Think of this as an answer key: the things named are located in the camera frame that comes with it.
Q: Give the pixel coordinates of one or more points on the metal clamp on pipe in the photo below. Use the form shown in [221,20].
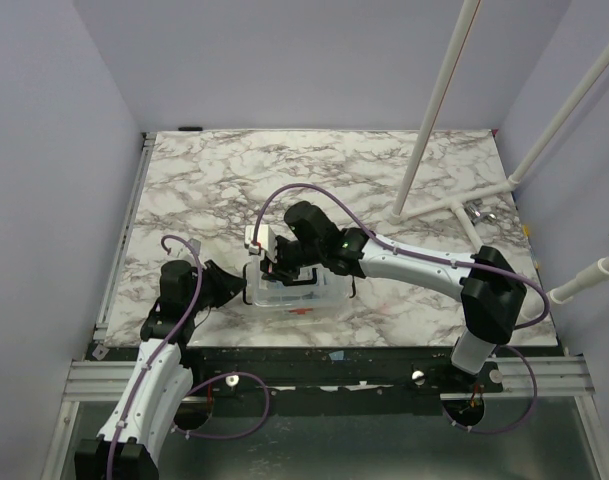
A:
[476,214]

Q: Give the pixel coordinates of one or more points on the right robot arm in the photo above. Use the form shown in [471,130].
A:
[489,290]

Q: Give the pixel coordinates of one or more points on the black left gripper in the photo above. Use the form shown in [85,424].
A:
[227,284]

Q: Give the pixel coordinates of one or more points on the clear plastic medicine box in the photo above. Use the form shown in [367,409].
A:
[299,290]

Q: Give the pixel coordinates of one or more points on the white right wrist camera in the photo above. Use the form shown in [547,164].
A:
[262,244]

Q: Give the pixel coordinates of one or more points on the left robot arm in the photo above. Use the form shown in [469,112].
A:
[129,444]

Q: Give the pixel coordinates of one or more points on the white pvc pipe frame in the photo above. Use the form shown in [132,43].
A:
[570,75]

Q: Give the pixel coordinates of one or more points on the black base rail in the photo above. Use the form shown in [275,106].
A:
[368,381]

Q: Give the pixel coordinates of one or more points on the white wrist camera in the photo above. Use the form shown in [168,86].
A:
[262,244]
[193,248]

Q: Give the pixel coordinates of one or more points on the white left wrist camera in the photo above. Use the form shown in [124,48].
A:
[193,248]

